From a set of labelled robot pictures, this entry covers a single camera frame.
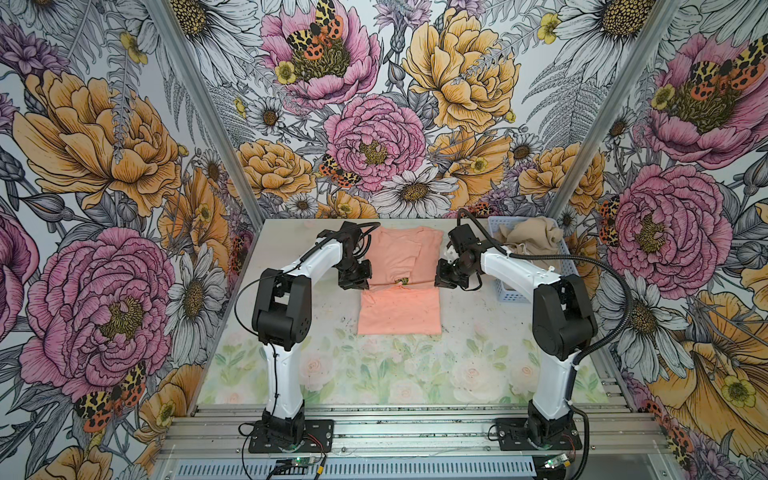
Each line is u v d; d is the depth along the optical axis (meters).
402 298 0.96
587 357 0.53
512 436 0.73
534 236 1.05
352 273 0.83
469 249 0.73
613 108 0.88
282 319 0.55
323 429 0.76
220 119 0.94
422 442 0.75
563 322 0.52
